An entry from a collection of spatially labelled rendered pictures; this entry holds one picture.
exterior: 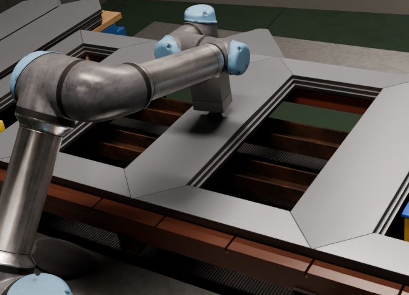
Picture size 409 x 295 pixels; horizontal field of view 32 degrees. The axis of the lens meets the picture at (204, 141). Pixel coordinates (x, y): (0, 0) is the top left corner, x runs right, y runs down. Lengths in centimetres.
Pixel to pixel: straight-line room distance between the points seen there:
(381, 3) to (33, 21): 242
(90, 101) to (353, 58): 122
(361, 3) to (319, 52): 219
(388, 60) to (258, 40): 43
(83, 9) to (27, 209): 148
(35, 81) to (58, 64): 5
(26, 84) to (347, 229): 69
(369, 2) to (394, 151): 290
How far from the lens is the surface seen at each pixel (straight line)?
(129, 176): 172
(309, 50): 241
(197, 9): 175
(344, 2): 460
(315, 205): 154
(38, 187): 139
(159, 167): 173
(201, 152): 175
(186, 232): 155
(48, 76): 135
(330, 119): 346
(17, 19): 282
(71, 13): 276
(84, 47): 248
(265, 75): 207
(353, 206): 154
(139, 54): 231
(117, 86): 131
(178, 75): 144
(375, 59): 233
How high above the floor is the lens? 180
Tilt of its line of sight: 32 degrees down
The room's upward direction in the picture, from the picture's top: 9 degrees counter-clockwise
